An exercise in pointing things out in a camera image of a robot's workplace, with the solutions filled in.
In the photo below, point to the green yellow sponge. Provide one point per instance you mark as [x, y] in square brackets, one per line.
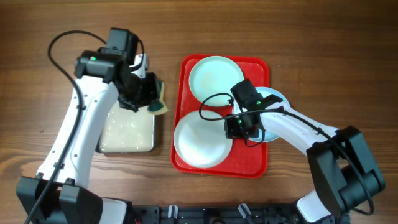
[158, 106]

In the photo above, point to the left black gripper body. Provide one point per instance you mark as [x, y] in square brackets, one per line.
[140, 91]

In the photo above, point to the red plastic tray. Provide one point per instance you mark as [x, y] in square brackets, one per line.
[242, 161]

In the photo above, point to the white plate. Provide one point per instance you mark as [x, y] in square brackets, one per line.
[200, 141]

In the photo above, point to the pale green plate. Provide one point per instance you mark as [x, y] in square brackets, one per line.
[212, 75]

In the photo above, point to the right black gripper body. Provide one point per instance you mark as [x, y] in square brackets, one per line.
[238, 127]

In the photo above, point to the black tray with soapy water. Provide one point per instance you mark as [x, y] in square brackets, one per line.
[127, 131]

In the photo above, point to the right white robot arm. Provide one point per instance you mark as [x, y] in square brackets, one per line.
[343, 168]

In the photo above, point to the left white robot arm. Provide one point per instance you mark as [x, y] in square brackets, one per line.
[59, 191]

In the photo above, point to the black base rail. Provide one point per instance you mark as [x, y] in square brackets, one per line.
[154, 214]

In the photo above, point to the light blue plate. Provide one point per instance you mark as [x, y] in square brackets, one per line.
[270, 96]

